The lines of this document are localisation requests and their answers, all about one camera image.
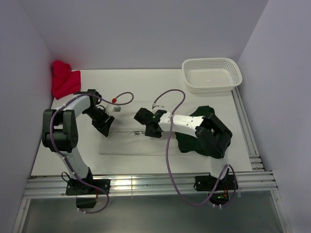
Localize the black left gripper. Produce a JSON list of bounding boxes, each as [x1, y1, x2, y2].
[[84, 106, 115, 137]]

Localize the white printed t-shirt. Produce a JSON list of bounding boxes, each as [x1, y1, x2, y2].
[[99, 97, 169, 156]]

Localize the dark green t-shirt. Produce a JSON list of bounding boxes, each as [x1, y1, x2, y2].
[[175, 106, 232, 159]]

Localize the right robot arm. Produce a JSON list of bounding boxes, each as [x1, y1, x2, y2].
[[134, 108, 232, 189]]

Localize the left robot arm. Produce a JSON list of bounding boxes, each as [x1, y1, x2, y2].
[[42, 89, 114, 194]]

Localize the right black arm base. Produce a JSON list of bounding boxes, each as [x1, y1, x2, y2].
[[194, 174, 238, 205]]

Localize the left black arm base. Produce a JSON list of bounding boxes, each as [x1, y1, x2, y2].
[[61, 172, 110, 209]]

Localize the red t-shirt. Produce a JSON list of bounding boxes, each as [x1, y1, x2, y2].
[[52, 60, 81, 100]]

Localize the white perforated plastic basket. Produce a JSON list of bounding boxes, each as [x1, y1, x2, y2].
[[182, 58, 242, 94]]

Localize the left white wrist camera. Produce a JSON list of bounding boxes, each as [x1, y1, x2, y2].
[[105, 104, 121, 114]]

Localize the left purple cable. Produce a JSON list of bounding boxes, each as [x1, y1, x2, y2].
[[48, 91, 134, 215]]

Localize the purple cable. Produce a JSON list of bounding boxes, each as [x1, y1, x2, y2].
[[152, 88, 238, 209], [48, 91, 134, 215]]

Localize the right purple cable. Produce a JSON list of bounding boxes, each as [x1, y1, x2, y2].
[[152, 88, 238, 209]]

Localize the aluminium rail frame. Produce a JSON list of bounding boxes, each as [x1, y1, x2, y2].
[[13, 89, 292, 233]]

